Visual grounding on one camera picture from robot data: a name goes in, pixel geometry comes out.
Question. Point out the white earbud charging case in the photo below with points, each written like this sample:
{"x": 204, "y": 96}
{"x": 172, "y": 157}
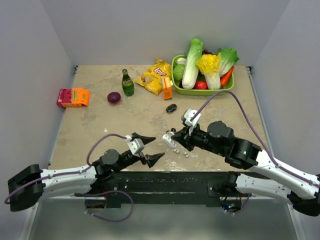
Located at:
{"x": 167, "y": 139}

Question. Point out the yellow Lays chips bag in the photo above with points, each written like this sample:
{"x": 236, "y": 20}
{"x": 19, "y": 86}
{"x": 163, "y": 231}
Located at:
{"x": 151, "y": 79}

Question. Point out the orange carrot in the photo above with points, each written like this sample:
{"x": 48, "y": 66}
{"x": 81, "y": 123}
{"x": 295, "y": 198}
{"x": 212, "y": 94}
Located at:
{"x": 225, "y": 78}

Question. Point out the red apple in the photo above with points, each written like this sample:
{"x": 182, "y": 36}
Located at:
{"x": 200, "y": 85}

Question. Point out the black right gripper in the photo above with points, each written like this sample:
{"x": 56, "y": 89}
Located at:
{"x": 183, "y": 134}

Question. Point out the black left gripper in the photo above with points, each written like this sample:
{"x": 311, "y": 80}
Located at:
{"x": 151, "y": 159}

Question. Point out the green leaf lettuce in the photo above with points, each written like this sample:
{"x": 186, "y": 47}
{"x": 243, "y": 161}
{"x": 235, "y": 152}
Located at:
{"x": 228, "y": 58}

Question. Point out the black earbud charging case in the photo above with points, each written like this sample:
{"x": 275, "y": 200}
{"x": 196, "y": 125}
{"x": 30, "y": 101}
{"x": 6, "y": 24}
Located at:
{"x": 171, "y": 108}

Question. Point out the long napa cabbage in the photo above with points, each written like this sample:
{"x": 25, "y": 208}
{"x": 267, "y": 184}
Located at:
{"x": 191, "y": 70}

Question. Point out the pink orange snack box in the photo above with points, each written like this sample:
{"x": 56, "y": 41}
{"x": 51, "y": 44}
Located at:
{"x": 73, "y": 97}

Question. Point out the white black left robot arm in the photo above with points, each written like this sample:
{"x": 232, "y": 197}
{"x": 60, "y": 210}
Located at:
{"x": 33, "y": 184}

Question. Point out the orange juice carton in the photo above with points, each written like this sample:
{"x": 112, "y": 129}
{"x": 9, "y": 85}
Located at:
{"x": 166, "y": 88}

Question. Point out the red onion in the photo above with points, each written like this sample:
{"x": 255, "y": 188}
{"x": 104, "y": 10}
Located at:
{"x": 114, "y": 97}

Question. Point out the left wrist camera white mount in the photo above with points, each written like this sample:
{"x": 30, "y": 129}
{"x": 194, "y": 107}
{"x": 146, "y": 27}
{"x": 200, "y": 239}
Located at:
{"x": 134, "y": 144}

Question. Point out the green glass bottle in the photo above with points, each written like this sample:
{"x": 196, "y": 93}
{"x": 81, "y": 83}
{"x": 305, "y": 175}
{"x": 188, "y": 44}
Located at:
{"x": 127, "y": 83}

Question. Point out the yellow leaf cabbage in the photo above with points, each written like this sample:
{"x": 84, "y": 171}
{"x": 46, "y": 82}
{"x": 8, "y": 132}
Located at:
{"x": 209, "y": 66}

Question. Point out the round green cabbage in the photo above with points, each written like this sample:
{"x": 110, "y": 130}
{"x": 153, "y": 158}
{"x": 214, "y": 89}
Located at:
{"x": 178, "y": 72}

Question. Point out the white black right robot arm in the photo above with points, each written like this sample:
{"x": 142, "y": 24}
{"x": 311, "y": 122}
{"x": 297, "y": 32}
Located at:
{"x": 279, "y": 181}

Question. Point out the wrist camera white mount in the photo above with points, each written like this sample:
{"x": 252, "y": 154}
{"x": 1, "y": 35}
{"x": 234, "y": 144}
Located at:
{"x": 134, "y": 144}
{"x": 190, "y": 119}

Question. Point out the dark purple grapes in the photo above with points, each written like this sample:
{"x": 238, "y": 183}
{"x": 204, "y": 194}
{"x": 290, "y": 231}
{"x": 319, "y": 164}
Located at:
{"x": 206, "y": 52}

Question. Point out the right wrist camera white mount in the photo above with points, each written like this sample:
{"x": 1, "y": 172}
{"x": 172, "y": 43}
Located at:
{"x": 190, "y": 119}

